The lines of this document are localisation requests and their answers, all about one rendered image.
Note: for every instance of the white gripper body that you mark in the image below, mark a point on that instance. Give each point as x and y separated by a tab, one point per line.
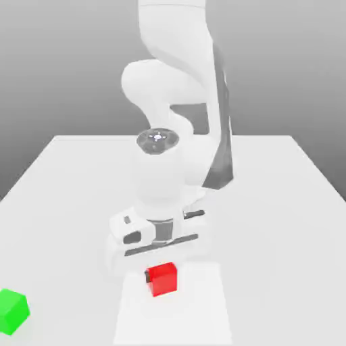
162	247

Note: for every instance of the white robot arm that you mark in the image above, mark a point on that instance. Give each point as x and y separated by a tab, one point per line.
173	81

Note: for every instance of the small red cube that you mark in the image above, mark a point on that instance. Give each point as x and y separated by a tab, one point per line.
163	281

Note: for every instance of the small green cube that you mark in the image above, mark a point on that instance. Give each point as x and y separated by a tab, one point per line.
12	310

